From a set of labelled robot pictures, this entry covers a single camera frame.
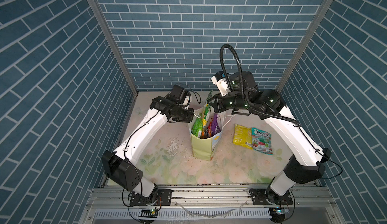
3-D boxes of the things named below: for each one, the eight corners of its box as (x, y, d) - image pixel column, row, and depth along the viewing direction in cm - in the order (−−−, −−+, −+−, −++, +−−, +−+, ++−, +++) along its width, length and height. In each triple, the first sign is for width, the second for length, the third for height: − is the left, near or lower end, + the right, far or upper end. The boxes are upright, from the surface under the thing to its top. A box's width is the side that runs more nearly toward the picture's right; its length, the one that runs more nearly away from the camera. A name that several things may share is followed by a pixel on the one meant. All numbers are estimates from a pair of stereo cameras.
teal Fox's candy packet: (250, 150, 92) (252, 147, 89) (251, 130, 101) (253, 127, 98) (269, 154, 90) (272, 152, 87) (268, 134, 99) (271, 131, 96)
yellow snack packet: (232, 145, 94) (233, 143, 91) (234, 126, 103) (234, 124, 101) (251, 149, 92) (252, 147, 90) (251, 129, 101) (252, 127, 99)
